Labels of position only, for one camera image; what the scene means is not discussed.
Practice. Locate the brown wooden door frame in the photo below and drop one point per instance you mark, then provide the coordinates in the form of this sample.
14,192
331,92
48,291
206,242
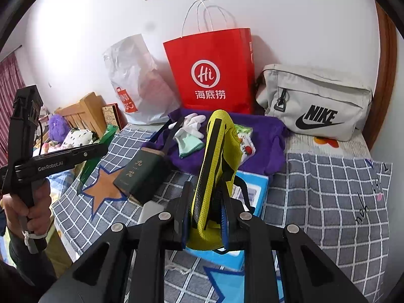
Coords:
385,69

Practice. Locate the yellow mesh pouch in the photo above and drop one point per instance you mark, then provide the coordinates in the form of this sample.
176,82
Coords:
208,176

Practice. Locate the blue tissue pack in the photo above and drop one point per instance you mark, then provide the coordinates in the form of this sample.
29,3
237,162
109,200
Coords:
252,189

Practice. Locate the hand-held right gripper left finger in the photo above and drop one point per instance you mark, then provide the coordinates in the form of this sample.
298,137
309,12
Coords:
176,214

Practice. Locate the wooden headboard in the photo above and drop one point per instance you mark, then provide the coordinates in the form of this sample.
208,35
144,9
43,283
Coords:
85,110

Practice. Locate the white spotted plush toy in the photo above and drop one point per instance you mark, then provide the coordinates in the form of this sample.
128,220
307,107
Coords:
79,137

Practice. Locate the purple plush toy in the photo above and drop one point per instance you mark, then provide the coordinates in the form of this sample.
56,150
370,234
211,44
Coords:
58,127

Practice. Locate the grey checkered star blanket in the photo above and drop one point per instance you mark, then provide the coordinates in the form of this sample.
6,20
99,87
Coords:
315,202

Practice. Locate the dark green box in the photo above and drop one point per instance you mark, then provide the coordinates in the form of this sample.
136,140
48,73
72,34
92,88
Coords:
139,176

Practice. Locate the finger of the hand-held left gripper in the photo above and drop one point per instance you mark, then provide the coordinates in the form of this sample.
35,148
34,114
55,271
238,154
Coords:
91,153

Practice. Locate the patterned book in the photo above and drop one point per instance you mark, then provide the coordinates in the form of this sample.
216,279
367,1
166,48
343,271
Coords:
110,118

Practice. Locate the red curtain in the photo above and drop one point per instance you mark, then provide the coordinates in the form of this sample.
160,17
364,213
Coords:
11,101

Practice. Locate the green and white tissue packet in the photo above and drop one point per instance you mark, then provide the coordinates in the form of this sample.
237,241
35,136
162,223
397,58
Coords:
245,142

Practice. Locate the purple fabric basket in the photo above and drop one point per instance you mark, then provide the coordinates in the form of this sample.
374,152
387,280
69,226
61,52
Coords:
265,151

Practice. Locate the red paper bag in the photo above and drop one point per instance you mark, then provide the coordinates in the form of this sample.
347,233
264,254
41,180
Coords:
214,69

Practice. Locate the person's left hand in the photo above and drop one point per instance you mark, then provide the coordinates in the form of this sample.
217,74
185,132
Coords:
41,208

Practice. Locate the white plastic bag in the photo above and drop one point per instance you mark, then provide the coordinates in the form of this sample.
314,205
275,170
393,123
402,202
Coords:
135,75

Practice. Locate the grey waist bag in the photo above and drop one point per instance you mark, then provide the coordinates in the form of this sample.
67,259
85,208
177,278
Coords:
315,101

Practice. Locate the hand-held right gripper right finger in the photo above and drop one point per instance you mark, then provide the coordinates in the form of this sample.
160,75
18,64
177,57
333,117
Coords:
240,227

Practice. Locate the person's left forearm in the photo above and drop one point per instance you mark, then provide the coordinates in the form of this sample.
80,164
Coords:
28,265

